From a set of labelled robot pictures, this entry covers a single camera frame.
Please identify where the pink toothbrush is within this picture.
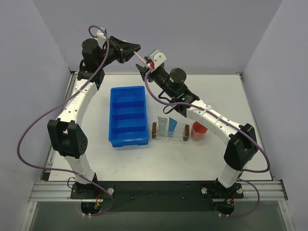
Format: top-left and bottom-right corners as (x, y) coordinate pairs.
(134, 52), (150, 68)

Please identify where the white toothpaste tube green cap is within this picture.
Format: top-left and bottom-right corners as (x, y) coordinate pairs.
(157, 116), (168, 136)

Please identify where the blue toothpaste tube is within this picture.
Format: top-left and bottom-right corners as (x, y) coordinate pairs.
(168, 117), (178, 137)

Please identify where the clear holder with wooden ends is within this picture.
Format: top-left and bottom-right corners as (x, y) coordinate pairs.
(151, 121), (191, 142)

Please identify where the pink plastic cup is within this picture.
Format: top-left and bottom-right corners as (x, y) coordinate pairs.
(191, 122), (208, 141)

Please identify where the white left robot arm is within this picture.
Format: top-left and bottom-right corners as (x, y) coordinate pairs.
(47, 36), (141, 198)

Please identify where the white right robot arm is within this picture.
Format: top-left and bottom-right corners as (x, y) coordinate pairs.
(136, 65), (258, 189)

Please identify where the clear textured oval tray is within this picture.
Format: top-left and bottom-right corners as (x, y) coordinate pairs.
(150, 123), (204, 145)

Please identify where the blue plastic divided bin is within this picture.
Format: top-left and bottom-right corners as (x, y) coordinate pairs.
(108, 86), (149, 148)

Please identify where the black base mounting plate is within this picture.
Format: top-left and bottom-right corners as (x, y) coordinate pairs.
(70, 180), (244, 213)

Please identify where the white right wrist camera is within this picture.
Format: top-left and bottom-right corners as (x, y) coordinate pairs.
(145, 50), (167, 70)

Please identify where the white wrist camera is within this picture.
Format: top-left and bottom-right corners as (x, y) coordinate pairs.
(95, 27), (106, 47)
(145, 50), (167, 70)

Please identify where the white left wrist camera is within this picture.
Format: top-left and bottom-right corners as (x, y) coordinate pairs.
(95, 27), (106, 47)

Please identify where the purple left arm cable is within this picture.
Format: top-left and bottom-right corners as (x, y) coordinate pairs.
(16, 25), (114, 216)

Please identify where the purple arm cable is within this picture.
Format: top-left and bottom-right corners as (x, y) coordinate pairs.
(144, 64), (271, 218)
(16, 25), (114, 216)

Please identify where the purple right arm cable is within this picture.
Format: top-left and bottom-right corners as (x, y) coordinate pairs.
(144, 64), (271, 218)

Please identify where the aluminium front rail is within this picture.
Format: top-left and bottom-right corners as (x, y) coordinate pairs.
(29, 181), (288, 202)

